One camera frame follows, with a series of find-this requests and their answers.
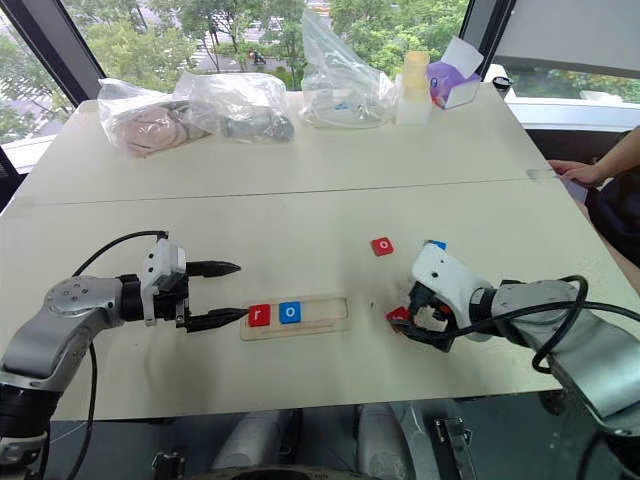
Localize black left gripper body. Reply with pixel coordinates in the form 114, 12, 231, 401
151, 272, 194, 332

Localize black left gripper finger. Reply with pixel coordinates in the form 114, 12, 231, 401
187, 307, 250, 334
185, 260, 243, 280

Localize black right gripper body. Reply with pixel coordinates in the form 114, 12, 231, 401
398, 281, 459, 354

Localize red letter r block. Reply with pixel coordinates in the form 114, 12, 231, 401
247, 303, 273, 328

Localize blue letter o block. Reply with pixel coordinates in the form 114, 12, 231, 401
278, 300, 304, 325

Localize wooden letter tray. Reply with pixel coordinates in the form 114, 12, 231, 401
239, 296, 352, 343

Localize grey rounded robot leg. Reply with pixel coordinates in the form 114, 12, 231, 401
209, 408, 303, 472
355, 401, 418, 480

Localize dark curved robot body rim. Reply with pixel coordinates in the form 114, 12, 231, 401
188, 464, 363, 480

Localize person's bare hand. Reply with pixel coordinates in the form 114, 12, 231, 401
546, 158, 605, 188

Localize small black clamp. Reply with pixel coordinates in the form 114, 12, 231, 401
151, 449, 187, 480

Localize plastic bag with grey item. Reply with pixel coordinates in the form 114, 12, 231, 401
171, 71, 297, 144

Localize plastic bag with pink item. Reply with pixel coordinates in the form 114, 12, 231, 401
96, 77, 222, 159

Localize purple tissue box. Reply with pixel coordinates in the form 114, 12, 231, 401
424, 35, 486, 111

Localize stack of yellow cups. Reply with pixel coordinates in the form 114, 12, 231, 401
402, 49, 431, 97

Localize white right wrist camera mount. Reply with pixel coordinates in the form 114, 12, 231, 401
409, 243, 494, 342

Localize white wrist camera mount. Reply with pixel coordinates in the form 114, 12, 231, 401
139, 238, 188, 327
409, 243, 494, 342

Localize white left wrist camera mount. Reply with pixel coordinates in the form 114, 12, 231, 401
139, 238, 188, 327

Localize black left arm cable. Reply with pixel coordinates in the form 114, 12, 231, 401
67, 230, 170, 480

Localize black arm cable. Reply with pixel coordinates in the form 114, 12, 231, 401
437, 275, 590, 374
67, 230, 170, 480

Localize black metal bracket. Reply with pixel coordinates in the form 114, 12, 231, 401
431, 414, 477, 480

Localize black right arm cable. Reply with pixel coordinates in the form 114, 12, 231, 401
437, 275, 590, 374

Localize clear plastic bag with cables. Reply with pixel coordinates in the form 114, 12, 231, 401
299, 8, 397, 131

